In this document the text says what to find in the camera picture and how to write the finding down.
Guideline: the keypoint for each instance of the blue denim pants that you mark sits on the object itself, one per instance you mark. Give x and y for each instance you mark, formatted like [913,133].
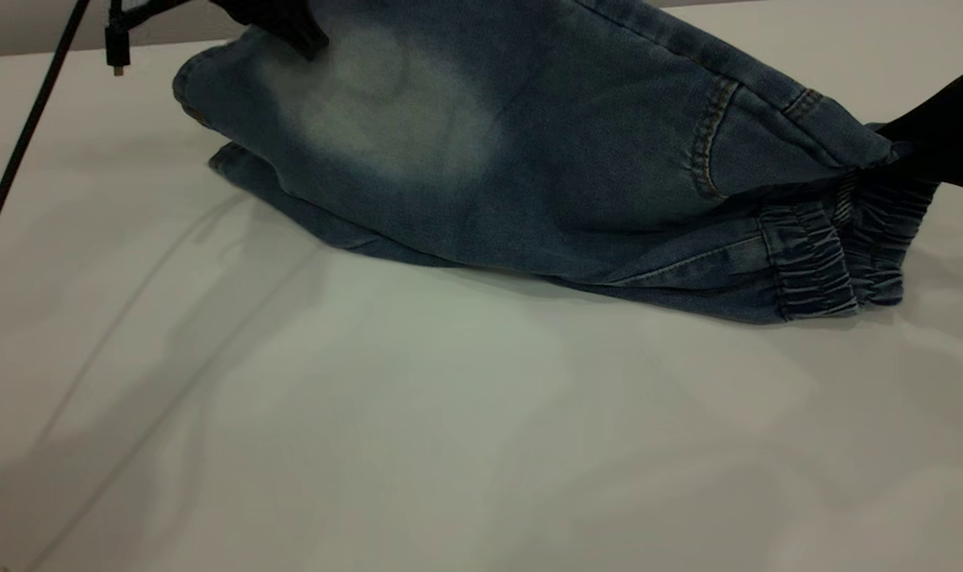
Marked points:
[529,143]

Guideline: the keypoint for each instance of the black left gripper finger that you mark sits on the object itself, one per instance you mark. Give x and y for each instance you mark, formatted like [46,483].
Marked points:
[287,20]

